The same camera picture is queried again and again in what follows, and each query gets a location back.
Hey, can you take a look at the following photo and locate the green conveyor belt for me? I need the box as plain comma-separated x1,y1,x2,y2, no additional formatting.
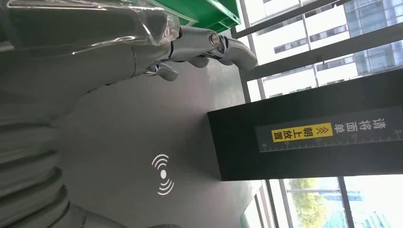
154,0,242,34

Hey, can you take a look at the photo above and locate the black inbound machine column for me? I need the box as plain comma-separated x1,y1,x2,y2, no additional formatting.
207,67,403,182

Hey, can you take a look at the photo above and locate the dark scanner platform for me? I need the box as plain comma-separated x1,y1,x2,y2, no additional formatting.
52,29,262,228

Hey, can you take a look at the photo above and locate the yellow and grey column label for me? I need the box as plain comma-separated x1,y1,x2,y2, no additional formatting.
255,105,403,154

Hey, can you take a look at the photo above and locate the dark window frame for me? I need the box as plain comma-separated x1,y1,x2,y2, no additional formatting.
230,0,403,228

